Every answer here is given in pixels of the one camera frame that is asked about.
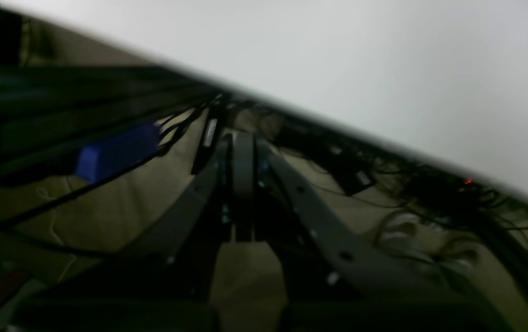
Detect blue plastic box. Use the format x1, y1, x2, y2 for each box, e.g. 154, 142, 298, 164
74, 123, 160, 183

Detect white sneaker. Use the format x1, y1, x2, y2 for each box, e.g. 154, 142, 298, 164
373, 211, 425, 252

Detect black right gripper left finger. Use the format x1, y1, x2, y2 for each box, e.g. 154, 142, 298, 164
11, 134, 243, 332

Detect black labelled power adapter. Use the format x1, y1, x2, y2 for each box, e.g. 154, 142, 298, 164
273, 119, 376, 196

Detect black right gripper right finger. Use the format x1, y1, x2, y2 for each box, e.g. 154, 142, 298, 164
243, 134, 512, 332

